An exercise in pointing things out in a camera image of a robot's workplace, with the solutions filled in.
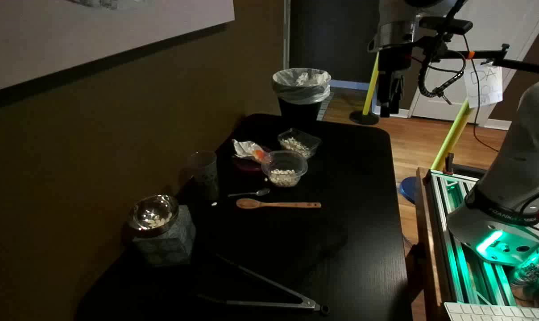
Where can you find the white keyboard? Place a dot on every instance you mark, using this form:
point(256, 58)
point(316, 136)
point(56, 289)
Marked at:
point(489, 313)

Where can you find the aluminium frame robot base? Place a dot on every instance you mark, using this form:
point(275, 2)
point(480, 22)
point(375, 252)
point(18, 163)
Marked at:
point(459, 273)

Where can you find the small grey box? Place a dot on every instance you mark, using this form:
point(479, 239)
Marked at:
point(173, 247)

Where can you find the round clear plastic container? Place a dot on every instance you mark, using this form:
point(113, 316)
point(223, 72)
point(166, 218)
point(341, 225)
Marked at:
point(284, 168)

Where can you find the silver metal spoon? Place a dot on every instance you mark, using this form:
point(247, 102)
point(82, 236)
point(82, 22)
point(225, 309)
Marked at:
point(236, 195)

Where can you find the white door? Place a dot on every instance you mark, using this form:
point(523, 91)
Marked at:
point(493, 54)

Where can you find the white framed wall picture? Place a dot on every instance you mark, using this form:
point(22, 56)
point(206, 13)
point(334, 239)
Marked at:
point(47, 36)

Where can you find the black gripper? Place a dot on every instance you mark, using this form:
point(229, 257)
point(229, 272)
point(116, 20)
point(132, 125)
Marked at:
point(393, 77)

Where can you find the white and orange wrapper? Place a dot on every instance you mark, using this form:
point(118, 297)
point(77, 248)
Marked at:
point(248, 150)

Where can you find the wooden spoon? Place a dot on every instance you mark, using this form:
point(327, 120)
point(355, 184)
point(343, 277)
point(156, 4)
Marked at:
point(257, 204)

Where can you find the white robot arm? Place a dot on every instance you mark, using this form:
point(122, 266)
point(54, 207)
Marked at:
point(500, 213)

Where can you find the bin with white liner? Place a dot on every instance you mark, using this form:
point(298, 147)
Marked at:
point(300, 91)

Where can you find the dark drinking glass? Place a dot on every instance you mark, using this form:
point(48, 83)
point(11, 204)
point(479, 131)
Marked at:
point(202, 168)

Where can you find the yellow pole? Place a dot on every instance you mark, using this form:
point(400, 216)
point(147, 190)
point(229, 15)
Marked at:
point(455, 131)

